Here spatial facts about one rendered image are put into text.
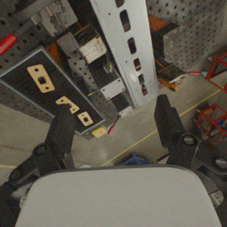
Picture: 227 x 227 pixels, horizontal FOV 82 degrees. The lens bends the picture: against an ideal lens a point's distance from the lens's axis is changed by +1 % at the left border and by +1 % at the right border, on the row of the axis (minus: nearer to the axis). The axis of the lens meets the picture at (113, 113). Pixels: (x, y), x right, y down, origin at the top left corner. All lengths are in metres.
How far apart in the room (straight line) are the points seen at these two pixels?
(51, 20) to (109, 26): 0.21
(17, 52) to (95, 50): 0.51
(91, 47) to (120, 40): 0.16
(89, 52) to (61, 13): 0.13
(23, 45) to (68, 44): 0.46
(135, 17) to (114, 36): 0.10
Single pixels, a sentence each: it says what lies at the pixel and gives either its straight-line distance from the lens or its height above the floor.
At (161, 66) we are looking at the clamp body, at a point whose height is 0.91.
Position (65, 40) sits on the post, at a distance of 0.45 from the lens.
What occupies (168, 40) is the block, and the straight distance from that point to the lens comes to 0.71.
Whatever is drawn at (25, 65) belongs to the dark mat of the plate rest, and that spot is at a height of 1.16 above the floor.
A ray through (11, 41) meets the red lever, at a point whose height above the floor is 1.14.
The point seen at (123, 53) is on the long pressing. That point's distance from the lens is 0.63.
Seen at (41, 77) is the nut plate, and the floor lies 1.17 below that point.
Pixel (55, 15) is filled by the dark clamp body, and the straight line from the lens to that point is 0.46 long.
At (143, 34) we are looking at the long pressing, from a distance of 0.65.
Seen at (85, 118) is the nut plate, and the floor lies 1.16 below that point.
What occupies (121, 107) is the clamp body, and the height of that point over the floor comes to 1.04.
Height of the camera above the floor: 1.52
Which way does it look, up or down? 38 degrees down
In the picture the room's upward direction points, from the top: 153 degrees clockwise
